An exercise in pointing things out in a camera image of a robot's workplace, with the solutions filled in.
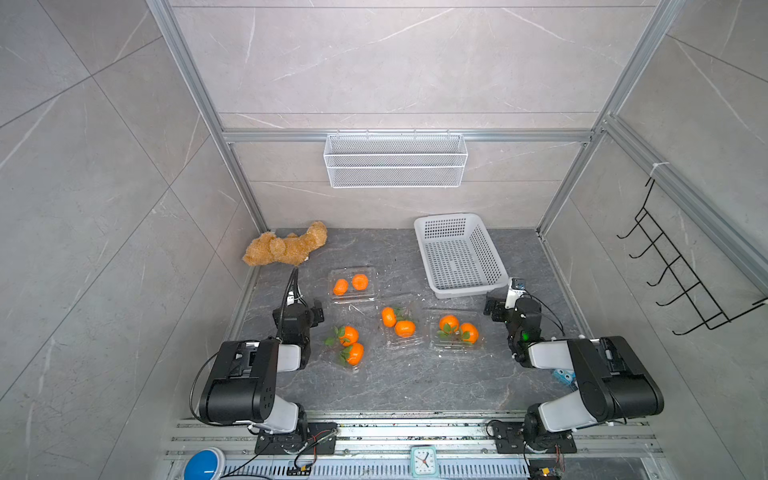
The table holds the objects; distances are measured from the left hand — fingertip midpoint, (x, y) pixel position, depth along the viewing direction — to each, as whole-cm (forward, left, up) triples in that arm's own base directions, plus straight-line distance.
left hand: (301, 299), depth 93 cm
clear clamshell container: (+4, -12, -2) cm, 13 cm away
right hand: (-1, -66, +1) cm, 66 cm away
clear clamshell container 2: (-12, -27, -6) cm, 30 cm away
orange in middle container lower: (-11, -33, -1) cm, 34 cm away
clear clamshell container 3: (-7, -41, -3) cm, 42 cm away
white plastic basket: (+21, -55, -5) cm, 59 cm away
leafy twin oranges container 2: (-13, -15, -1) cm, 20 cm away
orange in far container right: (+7, -18, -2) cm, 20 cm away
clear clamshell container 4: (-20, -10, -1) cm, 22 cm away
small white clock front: (-44, -35, -3) cm, 56 cm away
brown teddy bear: (+19, +6, +2) cm, 20 cm away
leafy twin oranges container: (-11, -46, -1) cm, 48 cm away
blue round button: (-42, +17, -3) cm, 46 cm away
